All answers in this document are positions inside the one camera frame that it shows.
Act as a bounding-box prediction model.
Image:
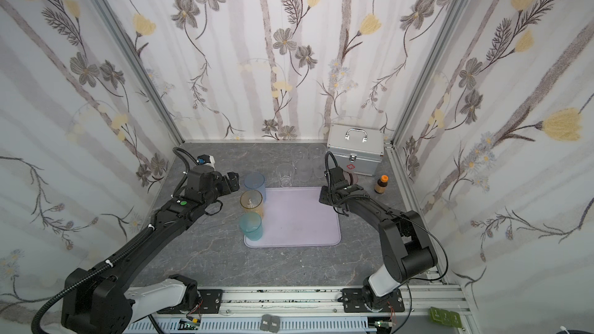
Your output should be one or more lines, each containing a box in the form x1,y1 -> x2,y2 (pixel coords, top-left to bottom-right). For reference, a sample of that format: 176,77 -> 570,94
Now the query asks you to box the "blue frosted plastic tumbler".
244,172 -> 266,201

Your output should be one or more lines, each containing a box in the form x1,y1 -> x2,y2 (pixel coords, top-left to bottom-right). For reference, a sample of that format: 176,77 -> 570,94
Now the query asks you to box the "yellow plastic tumbler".
240,190 -> 264,218

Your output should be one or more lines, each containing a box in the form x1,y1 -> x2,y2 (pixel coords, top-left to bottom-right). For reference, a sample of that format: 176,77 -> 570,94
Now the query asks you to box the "teal dotted plastic tumbler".
239,212 -> 263,241

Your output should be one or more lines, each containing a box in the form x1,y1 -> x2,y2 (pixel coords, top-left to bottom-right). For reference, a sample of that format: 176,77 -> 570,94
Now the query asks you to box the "lilac plastic tray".
244,187 -> 341,248

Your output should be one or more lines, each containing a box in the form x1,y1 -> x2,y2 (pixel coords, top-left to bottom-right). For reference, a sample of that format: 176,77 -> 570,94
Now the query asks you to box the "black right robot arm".
320,167 -> 438,310

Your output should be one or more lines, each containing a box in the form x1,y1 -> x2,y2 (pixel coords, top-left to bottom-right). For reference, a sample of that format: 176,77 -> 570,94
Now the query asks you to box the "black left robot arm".
31,165 -> 240,333

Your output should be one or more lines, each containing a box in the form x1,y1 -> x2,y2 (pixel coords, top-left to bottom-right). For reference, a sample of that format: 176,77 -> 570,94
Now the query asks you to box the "brown bottle orange cap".
374,175 -> 389,194

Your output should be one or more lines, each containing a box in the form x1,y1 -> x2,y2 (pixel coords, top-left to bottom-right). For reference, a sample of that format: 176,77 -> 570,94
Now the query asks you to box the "clear tall tumbler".
308,144 -> 326,161

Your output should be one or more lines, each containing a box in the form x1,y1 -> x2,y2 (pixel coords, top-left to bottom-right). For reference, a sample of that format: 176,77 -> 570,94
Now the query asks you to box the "silver metal first-aid case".
327,124 -> 385,176

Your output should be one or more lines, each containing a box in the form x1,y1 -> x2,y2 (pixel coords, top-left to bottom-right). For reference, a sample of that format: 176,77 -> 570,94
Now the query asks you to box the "clear faceted glass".
276,163 -> 295,187

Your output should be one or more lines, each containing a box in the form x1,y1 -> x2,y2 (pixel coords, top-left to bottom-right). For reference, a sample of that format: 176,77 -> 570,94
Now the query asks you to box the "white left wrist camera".
196,154 -> 216,170

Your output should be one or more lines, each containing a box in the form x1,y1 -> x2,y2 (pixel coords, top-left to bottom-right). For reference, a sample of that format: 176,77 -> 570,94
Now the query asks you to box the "white slotted cable duct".
124,317 -> 377,334

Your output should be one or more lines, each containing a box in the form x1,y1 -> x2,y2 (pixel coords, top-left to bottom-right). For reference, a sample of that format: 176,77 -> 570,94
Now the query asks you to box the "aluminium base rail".
156,285 -> 472,321

